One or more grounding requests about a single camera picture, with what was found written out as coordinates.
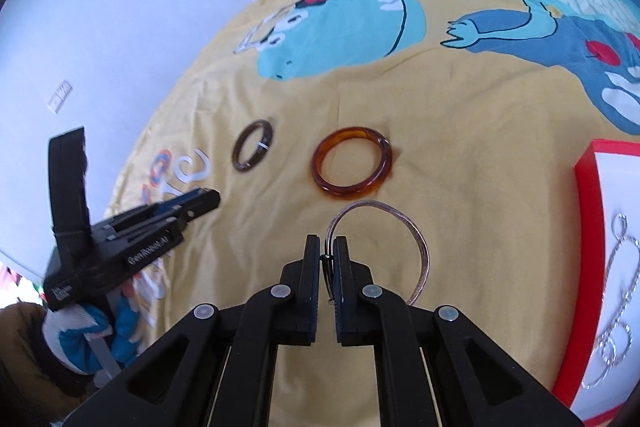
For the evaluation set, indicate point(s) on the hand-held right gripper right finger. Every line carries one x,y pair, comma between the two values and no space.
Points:
344,307

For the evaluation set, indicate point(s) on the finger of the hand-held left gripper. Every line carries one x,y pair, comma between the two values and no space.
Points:
200,199
170,223

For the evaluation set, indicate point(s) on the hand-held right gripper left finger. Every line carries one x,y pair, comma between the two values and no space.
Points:
310,307

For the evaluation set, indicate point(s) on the thin metal bangle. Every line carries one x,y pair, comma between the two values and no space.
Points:
395,211

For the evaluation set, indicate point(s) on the red cardboard box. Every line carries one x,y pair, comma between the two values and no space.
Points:
585,207

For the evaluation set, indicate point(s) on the person's left forearm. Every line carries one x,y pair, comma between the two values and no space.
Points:
25,342

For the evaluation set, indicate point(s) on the person's left hand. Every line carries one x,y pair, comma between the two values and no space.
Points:
70,332

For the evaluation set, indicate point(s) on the dark brown bangle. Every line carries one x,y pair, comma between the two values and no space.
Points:
236,156

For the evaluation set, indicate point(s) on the amber bangle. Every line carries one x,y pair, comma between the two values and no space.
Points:
350,193

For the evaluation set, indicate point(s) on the yellow dinosaur printed blanket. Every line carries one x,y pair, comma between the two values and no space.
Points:
450,107

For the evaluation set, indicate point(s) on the white wall switch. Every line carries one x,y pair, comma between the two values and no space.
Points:
59,97

